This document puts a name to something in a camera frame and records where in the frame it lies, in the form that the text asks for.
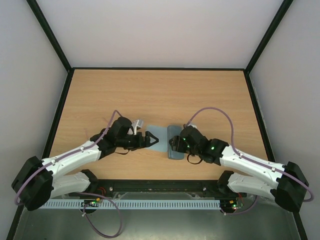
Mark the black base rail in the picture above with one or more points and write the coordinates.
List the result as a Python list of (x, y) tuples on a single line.
[(160, 186)]

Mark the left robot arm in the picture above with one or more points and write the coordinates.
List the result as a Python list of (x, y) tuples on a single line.
[(42, 179)]

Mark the light blue slotted cable duct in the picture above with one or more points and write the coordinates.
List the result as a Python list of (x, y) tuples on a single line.
[(133, 204)]

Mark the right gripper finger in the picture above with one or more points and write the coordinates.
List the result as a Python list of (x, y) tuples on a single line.
[(175, 139), (173, 144)]

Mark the grey glasses case green lining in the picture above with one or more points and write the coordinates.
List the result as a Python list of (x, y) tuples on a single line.
[(173, 130)]

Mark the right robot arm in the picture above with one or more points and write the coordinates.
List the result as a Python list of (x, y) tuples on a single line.
[(285, 184)]

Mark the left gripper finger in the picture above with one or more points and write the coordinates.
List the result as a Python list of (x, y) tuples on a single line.
[(150, 137), (149, 144)]

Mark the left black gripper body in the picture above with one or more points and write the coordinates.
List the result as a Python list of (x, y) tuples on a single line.
[(123, 142)]

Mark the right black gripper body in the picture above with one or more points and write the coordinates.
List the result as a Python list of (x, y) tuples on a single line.
[(176, 143)]

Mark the black aluminium frame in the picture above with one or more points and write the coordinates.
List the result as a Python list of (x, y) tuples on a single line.
[(281, 12)]

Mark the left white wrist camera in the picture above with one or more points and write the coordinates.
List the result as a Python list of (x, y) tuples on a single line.
[(136, 125)]

